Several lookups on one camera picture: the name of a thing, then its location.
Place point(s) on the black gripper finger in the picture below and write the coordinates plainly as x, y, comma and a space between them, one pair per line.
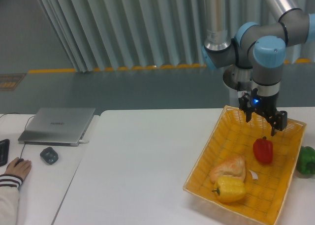
278, 121
246, 107

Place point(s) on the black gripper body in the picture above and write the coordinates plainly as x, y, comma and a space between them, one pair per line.
264, 106

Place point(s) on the red bell pepper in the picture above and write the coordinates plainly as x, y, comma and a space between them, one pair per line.
263, 150

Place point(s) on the white striped sleeve forearm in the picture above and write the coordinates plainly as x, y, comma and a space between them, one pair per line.
9, 198

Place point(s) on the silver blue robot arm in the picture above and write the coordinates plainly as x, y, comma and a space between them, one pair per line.
254, 57

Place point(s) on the green bell pepper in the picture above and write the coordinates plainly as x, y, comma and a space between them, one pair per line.
306, 161

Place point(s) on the yellow bell pepper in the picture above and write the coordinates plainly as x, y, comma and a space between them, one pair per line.
229, 189

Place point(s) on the person's hand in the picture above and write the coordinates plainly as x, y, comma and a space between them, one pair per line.
21, 170

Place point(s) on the white paper scrap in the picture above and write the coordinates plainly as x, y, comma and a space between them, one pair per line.
254, 175

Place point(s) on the yellow woven basket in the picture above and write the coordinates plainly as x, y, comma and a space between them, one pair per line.
231, 136

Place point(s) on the croissant bread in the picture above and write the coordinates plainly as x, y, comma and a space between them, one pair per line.
234, 167

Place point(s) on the grey pleated curtain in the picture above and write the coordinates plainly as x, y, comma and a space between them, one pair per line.
139, 33

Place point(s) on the silver laptop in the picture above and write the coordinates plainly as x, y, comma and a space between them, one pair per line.
57, 126

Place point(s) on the black small gadget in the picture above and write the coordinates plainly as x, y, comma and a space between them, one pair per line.
49, 155

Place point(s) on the black computer mouse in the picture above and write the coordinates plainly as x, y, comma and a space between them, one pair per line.
18, 161

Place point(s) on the black keyboard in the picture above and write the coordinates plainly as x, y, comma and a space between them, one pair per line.
4, 151

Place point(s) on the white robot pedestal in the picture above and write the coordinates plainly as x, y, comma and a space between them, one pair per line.
239, 82

